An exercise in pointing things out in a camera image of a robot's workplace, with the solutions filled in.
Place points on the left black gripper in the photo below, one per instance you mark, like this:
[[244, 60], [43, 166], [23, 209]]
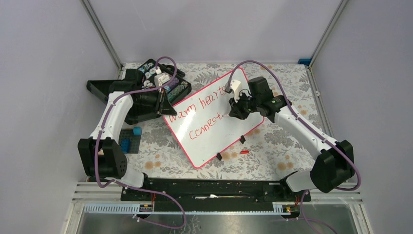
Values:
[[163, 106]]

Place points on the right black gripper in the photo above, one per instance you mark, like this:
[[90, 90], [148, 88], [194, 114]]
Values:
[[236, 110]]

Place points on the pink-framed whiteboard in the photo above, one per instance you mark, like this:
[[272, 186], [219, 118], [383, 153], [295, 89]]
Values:
[[199, 127]]

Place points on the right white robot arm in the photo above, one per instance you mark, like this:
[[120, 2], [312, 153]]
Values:
[[333, 159]]

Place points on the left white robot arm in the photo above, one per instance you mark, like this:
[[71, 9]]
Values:
[[101, 153]]

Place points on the light blue building block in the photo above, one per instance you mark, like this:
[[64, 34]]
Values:
[[137, 131]]

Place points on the black poker chip case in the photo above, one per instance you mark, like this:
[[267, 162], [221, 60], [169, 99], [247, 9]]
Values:
[[100, 88]]

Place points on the black building block plate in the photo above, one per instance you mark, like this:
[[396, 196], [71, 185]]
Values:
[[129, 142]]

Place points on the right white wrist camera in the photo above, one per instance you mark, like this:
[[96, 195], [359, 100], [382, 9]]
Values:
[[234, 86]]

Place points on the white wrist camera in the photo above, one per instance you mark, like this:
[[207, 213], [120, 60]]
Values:
[[161, 77], [234, 86]]

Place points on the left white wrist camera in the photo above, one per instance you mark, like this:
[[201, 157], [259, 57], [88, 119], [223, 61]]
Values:
[[161, 77]]

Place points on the blue corner bracket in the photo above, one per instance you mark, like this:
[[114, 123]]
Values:
[[305, 61]]

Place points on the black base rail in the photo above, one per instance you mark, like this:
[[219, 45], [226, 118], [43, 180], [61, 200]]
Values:
[[206, 195]]

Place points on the white cable duct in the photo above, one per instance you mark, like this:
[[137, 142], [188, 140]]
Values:
[[121, 208]]

